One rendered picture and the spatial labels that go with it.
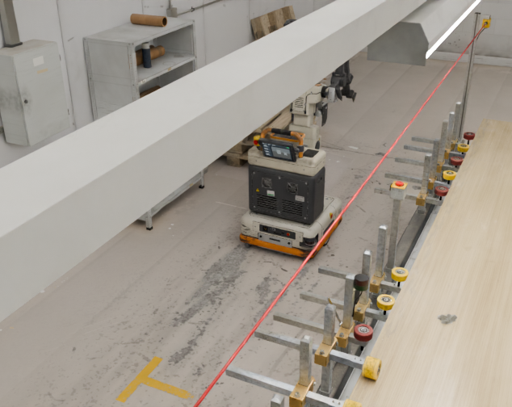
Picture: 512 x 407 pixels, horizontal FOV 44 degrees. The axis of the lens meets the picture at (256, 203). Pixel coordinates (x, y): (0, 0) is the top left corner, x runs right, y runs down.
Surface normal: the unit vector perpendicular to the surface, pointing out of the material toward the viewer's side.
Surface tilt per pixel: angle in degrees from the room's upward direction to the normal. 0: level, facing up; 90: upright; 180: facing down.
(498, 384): 0
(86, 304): 0
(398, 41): 90
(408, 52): 90
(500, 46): 90
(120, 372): 0
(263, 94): 90
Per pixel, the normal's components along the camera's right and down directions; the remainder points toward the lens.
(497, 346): -0.01, -0.88
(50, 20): 0.90, 0.19
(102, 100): -0.44, 0.42
